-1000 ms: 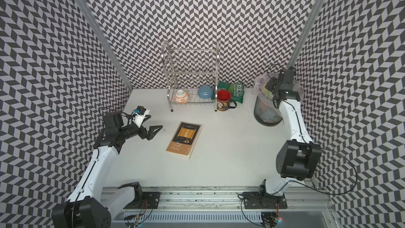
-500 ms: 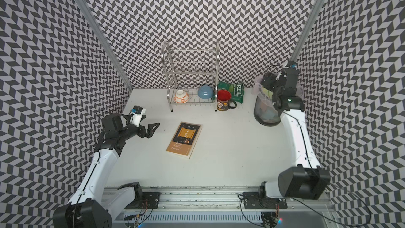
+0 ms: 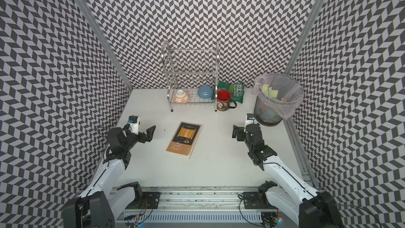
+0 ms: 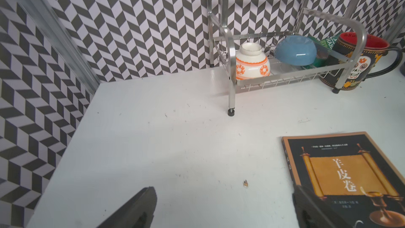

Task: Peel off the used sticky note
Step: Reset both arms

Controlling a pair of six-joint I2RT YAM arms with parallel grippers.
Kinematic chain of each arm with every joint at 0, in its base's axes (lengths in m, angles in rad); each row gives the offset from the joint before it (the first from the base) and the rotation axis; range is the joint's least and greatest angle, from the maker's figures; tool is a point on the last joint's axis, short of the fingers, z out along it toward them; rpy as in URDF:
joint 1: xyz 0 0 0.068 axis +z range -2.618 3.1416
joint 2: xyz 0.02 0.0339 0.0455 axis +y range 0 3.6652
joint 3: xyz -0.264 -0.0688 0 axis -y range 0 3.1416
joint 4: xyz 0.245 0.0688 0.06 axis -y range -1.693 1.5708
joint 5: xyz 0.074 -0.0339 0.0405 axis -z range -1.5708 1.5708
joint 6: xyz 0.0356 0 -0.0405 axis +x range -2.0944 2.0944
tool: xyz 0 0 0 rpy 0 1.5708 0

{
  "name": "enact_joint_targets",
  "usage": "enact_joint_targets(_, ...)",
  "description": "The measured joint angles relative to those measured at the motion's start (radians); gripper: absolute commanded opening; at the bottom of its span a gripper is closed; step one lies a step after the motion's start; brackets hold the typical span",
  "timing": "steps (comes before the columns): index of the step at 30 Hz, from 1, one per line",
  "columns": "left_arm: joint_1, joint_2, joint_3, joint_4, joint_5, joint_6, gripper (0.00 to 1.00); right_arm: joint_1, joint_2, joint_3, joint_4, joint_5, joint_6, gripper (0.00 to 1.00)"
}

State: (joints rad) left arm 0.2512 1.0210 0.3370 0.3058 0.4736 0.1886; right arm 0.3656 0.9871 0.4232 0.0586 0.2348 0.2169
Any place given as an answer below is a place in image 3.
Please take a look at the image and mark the brown paperback book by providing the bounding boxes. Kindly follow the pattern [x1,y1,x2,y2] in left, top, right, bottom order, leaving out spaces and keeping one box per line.
[166,122,202,159]

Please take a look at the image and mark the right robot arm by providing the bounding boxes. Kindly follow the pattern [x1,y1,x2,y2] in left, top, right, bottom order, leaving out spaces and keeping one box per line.
[232,123,344,228]

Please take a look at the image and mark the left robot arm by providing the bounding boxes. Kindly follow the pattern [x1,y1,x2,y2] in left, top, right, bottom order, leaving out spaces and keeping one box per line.
[62,122,156,228]

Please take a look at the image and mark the red black mug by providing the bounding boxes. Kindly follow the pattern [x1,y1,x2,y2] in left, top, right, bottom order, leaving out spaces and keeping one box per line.
[217,90,237,111]

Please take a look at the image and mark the mesh trash bin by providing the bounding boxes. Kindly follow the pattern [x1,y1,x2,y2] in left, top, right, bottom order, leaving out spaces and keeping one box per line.
[254,97,283,127]

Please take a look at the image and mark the green snack bag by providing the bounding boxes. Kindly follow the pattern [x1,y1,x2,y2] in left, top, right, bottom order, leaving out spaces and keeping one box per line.
[217,81,244,103]

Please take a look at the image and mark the white orange bowl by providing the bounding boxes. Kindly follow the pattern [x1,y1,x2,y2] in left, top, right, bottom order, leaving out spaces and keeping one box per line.
[174,89,189,103]

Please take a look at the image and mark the yellow notes in bin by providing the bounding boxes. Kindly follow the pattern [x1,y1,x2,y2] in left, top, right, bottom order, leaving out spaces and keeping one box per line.
[262,84,278,99]

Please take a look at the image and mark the blue bowl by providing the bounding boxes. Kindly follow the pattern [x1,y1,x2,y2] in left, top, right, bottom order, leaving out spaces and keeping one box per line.
[197,85,214,99]

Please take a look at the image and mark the metal dish rack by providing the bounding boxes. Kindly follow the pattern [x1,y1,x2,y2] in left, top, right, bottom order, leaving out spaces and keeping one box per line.
[160,41,220,112]

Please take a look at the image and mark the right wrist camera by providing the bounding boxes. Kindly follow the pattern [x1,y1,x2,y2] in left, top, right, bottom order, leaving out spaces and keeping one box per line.
[245,114,256,127]

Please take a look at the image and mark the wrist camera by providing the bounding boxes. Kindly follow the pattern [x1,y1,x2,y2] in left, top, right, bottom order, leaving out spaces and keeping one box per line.
[245,114,256,127]
[128,116,140,135]

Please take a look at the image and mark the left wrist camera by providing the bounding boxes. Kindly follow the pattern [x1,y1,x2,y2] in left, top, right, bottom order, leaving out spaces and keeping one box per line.
[128,116,140,135]

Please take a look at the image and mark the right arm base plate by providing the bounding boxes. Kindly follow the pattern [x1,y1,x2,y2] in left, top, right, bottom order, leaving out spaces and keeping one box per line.
[241,192,276,211]

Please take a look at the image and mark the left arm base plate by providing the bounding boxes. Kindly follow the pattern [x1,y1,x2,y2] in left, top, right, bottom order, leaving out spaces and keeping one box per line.
[126,192,161,210]

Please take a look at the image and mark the aluminium front rail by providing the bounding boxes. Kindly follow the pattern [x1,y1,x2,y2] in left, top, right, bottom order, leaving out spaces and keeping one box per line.
[67,186,336,213]

